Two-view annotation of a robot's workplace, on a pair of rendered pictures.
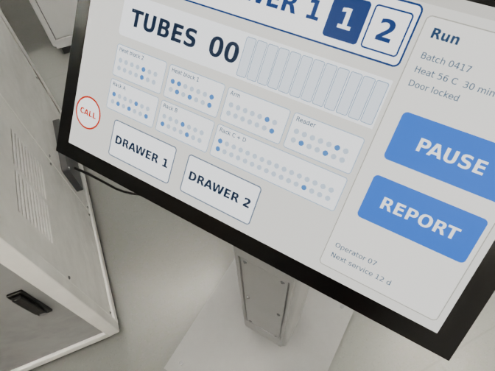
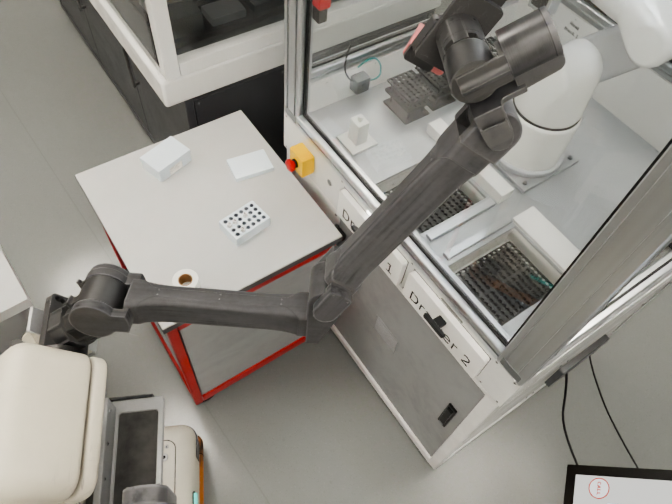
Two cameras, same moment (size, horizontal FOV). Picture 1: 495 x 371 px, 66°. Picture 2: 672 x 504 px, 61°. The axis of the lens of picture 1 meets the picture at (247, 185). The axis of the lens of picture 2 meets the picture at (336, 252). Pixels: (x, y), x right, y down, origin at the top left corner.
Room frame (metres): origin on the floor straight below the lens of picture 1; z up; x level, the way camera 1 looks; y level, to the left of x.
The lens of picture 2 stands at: (-0.29, 0.13, 2.15)
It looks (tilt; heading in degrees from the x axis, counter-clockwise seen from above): 57 degrees down; 69
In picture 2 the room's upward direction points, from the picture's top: 8 degrees clockwise
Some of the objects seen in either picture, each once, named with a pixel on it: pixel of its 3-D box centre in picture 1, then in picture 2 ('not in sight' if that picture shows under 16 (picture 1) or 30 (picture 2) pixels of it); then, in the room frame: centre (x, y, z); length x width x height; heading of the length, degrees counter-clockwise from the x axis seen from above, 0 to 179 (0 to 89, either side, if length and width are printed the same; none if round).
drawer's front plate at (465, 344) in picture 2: not in sight; (442, 323); (0.23, 0.65, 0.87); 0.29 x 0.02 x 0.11; 110
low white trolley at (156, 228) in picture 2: not in sight; (218, 269); (-0.30, 1.23, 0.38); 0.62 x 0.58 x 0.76; 110
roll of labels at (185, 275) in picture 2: not in sight; (186, 283); (-0.39, 0.95, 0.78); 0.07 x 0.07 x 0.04
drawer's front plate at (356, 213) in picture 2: not in sight; (370, 236); (0.12, 0.95, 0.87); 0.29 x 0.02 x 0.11; 110
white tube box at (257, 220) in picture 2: not in sight; (244, 223); (-0.20, 1.13, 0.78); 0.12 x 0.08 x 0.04; 29
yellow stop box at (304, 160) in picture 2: not in sight; (301, 160); (-0.01, 1.25, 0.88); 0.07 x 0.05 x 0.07; 110
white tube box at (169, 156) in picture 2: not in sight; (166, 159); (-0.40, 1.41, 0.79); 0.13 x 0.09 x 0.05; 37
